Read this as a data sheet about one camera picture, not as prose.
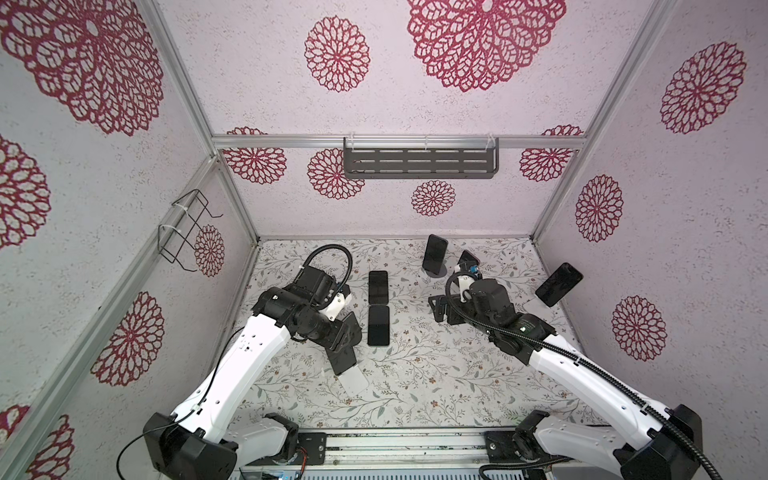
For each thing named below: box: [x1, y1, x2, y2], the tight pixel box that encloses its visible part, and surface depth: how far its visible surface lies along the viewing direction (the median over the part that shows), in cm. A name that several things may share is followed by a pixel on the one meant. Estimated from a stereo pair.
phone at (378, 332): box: [367, 305, 390, 347], surface depth 98 cm
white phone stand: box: [338, 364, 369, 397], surface depth 86 cm
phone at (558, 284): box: [535, 262, 584, 308], surface depth 94 cm
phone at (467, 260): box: [457, 250, 481, 271], surface depth 99 cm
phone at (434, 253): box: [422, 234, 449, 275], surface depth 102 cm
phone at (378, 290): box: [368, 270, 389, 305], surface depth 108 cm
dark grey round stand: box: [339, 311, 362, 349], surface depth 92 cm
